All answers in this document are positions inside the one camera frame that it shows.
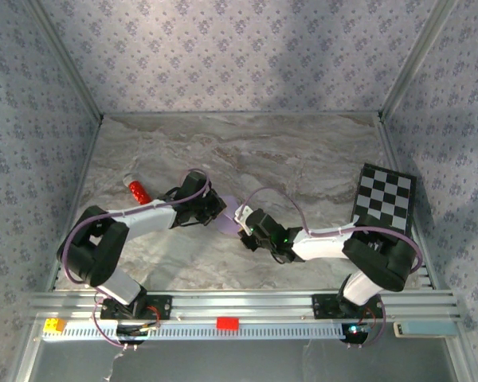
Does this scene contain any red glitter tube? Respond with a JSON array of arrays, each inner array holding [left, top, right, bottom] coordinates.
[[122, 173, 151, 206]]

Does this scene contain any black controller board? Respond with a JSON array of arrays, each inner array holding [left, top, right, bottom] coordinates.
[[340, 322, 374, 344], [115, 322, 160, 346]]

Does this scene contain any grey metal shelf panel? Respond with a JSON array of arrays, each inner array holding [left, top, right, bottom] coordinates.
[[35, 340, 459, 382]]

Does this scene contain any black and grey checkerboard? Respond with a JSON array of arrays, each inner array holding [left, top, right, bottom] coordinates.
[[349, 162, 417, 240]]

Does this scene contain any blue-grey flat box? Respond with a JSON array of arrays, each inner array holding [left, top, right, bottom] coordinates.
[[393, 321, 458, 339]]

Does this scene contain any white torn tape strip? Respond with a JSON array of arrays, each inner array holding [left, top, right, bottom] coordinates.
[[102, 349, 124, 381]]

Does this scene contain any yellow toy block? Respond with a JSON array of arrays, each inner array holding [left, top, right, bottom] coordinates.
[[43, 318, 67, 334]]

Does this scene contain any aluminium mounting rail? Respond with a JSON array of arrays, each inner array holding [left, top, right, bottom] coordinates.
[[26, 289, 462, 324]]

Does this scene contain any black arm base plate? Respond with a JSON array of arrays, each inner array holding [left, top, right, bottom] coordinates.
[[99, 294, 173, 322], [311, 293, 386, 320]]

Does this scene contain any white slotted cable duct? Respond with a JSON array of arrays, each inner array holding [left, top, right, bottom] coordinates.
[[41, 320, 378, 341]]

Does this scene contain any aluminium back rail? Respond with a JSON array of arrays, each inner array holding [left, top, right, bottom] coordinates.
[[101, 111, 382, 119]]

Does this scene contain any aluminium side rail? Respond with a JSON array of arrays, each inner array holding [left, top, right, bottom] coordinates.
[[45, 117, 104, 294], [376, 115, 437, 291]]

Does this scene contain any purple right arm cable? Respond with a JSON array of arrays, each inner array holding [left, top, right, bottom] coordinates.
[[238, 186, 425, 350]]

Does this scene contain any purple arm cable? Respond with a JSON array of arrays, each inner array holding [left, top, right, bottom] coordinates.
[[59, 169, 212, 351], [238, 186, 425, 350]]

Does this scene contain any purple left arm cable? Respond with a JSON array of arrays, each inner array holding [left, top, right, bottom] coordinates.
[[59, 169, 212, 351]]

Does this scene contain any aluminium frame post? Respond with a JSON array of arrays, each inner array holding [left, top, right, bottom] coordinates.
[[378, 0, 461, 123], [23, 0, 104, 123]]

